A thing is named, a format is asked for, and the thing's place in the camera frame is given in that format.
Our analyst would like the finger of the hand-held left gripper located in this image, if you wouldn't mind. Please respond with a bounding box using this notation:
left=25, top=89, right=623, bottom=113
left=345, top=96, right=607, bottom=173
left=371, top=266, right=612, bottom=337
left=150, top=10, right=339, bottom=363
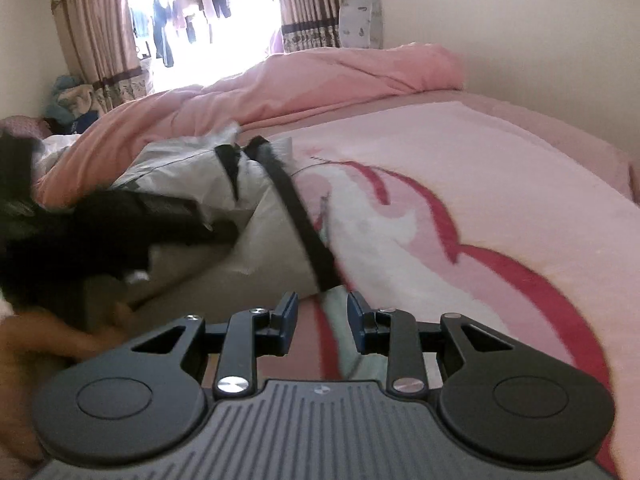
left=142, top=200, right=239, bottom=251

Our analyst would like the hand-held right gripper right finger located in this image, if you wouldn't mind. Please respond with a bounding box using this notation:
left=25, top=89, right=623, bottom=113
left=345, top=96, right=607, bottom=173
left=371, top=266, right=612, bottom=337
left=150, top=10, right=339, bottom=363
left=346, top=291, right=517, bottom=397

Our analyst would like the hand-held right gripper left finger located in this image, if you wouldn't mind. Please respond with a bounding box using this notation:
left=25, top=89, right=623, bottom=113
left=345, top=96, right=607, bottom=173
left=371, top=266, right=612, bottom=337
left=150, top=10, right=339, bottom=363
left=130, top=291, right=300, bottom=399

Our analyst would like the grey and black jacket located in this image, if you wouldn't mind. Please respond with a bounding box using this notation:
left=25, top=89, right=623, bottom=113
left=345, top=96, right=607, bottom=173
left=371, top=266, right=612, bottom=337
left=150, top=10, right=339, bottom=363
left=82, top=122, right=347, bottom=322

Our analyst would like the person's left forearm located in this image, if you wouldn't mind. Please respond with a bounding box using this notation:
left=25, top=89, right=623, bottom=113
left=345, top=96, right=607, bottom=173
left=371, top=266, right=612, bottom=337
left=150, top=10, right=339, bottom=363
left=0, top=304, right=137, bottom=463

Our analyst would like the pile of blue beige clothes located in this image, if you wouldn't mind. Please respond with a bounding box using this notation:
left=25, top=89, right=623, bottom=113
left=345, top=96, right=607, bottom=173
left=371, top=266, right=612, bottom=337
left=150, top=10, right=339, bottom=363
left=42, top=75, right=102, bottom=135

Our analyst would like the row of hanging clothes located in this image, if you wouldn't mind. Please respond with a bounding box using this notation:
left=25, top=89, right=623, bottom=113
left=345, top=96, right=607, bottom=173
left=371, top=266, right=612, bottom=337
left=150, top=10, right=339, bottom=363
left=129, top=0, right=277, bottom=69

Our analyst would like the white quilt cover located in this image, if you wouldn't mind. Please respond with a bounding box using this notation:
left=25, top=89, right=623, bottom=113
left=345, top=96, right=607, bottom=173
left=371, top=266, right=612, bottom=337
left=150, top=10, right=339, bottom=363
left=34, top=135, right=83, bottom=173

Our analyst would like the pink pillow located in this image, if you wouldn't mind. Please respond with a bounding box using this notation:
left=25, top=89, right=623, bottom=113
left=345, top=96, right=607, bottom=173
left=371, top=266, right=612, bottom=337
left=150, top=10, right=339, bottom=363
left=0, top=115, right=47, bottom=137

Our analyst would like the pink quilt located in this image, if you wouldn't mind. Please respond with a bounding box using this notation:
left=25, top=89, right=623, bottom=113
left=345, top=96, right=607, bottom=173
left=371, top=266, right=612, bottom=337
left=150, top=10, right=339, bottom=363
left=34, top=42, right=467, bottom=207

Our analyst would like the pink printed blanket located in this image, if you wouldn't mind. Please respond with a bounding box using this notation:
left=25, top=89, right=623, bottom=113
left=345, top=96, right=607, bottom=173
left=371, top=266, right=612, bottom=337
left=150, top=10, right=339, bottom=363
left=287, top=100, right=637, bottom=478

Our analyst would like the striped pink brown curtain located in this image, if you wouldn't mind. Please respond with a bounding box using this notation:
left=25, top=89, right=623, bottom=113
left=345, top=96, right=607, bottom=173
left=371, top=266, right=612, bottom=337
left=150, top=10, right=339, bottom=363
left=47, top=0, right=152, bottom=113
left=272, top=0, right=344, bottom=55

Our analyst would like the pink bed sheet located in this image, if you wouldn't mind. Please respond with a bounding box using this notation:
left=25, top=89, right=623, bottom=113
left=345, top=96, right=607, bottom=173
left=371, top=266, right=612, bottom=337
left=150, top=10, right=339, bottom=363
left=452, top=89, right=637, bottom=198

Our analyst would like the patterned cushion against wall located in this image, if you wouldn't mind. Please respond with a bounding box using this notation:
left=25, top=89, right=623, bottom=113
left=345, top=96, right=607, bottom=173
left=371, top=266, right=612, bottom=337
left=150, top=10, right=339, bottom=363
left=339, top=0, right=384, bottom=52

